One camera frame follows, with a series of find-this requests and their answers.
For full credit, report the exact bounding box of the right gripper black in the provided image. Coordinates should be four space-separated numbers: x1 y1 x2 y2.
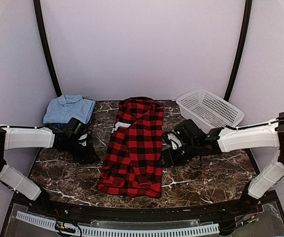
155 140 200 167

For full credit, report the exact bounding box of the black frame post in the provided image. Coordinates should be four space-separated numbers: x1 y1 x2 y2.
223 0 252 102
33 0 62 97

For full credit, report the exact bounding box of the right black frame post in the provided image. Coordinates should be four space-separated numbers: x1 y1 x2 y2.
223 0 252 102

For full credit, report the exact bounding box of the folded light blue shirt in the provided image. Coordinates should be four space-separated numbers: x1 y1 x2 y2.
43 95 96 124

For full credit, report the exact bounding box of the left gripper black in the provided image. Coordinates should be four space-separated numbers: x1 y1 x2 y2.
62 137 100 164

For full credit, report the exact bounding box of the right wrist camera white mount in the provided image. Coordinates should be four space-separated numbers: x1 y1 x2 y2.
163 132 182 150

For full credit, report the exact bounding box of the folded dark navy shirt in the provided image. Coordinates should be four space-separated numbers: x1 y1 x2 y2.
45 123 66 130

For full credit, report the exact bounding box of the white slotted cable duct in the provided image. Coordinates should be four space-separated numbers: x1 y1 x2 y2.
16 211 219 237

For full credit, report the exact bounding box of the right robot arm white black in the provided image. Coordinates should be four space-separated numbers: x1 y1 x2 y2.
160 112 284 214

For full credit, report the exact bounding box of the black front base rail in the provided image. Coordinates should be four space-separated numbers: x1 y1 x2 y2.
7 191 284 231

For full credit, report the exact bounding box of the left black frame post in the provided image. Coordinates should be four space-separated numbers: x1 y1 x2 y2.
33 0 62 97

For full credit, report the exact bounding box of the red black plaid shirt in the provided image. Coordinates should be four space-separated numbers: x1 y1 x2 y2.
98 97 164 198

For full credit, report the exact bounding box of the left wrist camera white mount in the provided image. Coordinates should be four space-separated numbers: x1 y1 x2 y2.
78 133 91 147

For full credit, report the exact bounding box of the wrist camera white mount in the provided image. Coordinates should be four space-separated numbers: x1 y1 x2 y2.
163 132 182 150
78 133 91 147

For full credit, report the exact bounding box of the white plastic mesh basket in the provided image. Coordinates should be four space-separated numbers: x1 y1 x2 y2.
176 89 245 133

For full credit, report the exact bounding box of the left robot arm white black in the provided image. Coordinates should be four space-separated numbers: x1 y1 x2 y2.
0 118 99 215

